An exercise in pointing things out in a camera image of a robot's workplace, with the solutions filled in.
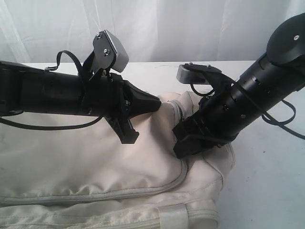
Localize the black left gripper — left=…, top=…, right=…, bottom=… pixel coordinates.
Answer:
left=81, top=73, right=162, bottom=144

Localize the cream fabric duffel bag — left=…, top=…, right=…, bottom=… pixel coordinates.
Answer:
left=0, top=92, right=235, bottom=229

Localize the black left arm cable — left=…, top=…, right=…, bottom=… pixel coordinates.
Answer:
left=0, top=50, right=108, bottom=131

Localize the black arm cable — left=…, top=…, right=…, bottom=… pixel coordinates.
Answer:
left=0, top=50, right=108, bottom=131
left=190, top=78, right=305, bottom=141

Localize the white backdrop curtain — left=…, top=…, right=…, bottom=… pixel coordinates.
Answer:
left=0, top=0, right=305, bottom=62

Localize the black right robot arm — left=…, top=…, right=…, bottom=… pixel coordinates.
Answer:
left=173, top=14, right=305, bottom=158

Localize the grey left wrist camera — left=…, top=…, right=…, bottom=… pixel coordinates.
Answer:
left=83, top=30, right=129, bottom=73

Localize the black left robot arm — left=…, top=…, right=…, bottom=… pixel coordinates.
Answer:
left=0, top=61, right=161, bottom=118

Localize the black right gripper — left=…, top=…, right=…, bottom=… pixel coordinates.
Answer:
left=173, top=81, right=262, bottom=159

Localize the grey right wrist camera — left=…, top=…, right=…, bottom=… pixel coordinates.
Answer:
left=176, top=63, right=233, bottom=93

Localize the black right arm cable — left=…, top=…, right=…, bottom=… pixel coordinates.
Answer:
left=190, top=78, right=305, bottom=141

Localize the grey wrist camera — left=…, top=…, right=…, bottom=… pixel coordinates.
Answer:
left=176, top=63, right=233, bottom=93
left=83, top=30, right=129, bottom=73

